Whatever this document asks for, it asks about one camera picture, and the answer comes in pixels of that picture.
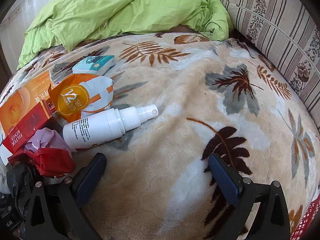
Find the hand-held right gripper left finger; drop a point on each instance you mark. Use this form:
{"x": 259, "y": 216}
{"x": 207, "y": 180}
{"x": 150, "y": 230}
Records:
{"x": 88, "y": 180}

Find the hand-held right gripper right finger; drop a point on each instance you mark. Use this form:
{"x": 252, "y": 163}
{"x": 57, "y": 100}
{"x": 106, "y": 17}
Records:
{"x": 225, "y": 180}

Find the torn red box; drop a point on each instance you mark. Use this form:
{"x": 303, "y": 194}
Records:
{"x": 50, "y": 162}

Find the white spray bottle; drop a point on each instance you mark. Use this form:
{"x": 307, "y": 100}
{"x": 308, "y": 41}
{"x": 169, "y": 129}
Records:
{"x": 100, "y": 127}

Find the red cigarette box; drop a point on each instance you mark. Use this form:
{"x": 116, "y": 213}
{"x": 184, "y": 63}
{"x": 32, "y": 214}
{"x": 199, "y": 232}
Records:
{"x": 27, "y": 127}

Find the orange box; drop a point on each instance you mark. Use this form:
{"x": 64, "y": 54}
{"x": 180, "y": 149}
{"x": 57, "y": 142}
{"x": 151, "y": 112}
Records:
{"x": 25, "y": 97}

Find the black plastic bag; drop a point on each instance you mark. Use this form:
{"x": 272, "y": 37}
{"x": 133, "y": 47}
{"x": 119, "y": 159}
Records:
{"x": 18, "y": 182}

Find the crumpled purple paper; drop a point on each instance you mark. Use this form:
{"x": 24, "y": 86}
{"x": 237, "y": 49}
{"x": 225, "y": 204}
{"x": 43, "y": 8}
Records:
{"x": 47, "y": 137}

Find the orange white pouch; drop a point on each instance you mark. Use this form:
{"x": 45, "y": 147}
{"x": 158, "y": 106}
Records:
{"x": 75, "y": 97}

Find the leaf print fleece blanket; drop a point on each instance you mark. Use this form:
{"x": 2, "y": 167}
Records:
{"x": 175, "y": 105}

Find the red checkered cloth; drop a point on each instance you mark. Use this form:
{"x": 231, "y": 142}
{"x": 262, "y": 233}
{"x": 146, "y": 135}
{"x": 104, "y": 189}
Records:
{"x": 310, "y": 217}

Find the blue white tissue packet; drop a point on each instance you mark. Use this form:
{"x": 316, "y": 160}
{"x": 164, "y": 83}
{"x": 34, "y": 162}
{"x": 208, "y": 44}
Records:
{"x": 95, "y": 63}

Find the striped floral pillow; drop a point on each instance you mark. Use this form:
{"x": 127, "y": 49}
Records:
{"x": 275, "y": 25}

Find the green duvet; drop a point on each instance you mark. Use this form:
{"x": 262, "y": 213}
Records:
{"x": 125, "y": 12}

